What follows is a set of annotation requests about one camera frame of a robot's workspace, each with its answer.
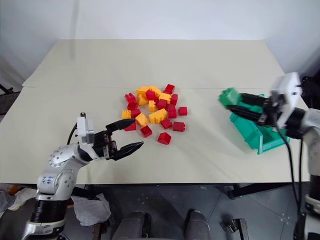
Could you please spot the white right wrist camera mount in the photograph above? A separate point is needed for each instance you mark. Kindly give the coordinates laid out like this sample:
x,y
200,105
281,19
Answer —
x,y
287,95

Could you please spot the long yellow toy block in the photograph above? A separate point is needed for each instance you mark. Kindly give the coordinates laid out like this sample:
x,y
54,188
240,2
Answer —
x,y
157,116

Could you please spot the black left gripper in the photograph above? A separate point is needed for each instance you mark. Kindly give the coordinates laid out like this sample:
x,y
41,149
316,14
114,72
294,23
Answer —
x,y
103,145

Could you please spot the dark rounded shape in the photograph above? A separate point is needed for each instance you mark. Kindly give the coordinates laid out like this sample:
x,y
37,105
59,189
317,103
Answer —
x,y
132,225
197,225

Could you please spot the teal plastic bin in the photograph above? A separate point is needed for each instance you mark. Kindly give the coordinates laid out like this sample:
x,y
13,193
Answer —
x,y
252,135

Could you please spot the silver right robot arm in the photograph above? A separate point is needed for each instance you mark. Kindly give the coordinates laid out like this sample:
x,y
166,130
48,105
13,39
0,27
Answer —
x,y
312,140

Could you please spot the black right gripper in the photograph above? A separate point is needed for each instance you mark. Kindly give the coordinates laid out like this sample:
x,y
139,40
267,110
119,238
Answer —
x,y
271,112

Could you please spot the rusty metal bracket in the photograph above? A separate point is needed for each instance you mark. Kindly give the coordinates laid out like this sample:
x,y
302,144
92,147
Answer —
x,y
101,230
236,227

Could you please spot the clear crumpled plastic bag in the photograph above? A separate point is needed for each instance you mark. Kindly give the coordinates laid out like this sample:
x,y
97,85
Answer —
x,y
17,197

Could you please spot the black stand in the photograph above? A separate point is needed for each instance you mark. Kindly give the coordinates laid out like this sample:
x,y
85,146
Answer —
x,y
6,90

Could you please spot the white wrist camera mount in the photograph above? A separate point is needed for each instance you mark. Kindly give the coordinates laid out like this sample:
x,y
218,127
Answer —
x,y
85,130
287,95

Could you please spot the green toy block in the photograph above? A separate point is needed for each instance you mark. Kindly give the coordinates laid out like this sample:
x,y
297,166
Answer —
x,y
228,98

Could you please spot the red toy block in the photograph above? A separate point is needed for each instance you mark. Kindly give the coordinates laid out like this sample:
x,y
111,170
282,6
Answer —
x,y
170,89
166,123
179,126
131,128
162,104
183,111
135,113
171,107
174,99
150,95
164,138
172,114
129,97
132,106
146,131

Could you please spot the white crumpled plastic bag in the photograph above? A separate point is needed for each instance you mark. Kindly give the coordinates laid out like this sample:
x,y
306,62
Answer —
x,y
91,210

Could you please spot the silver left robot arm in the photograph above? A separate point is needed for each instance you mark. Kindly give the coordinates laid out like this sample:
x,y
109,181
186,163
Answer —
x,y
58,165

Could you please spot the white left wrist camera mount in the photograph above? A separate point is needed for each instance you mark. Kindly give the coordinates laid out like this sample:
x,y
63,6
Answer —
x,y
85,130

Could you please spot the black equipment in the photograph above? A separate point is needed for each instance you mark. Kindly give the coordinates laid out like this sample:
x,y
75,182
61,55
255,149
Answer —
x,y
311,92

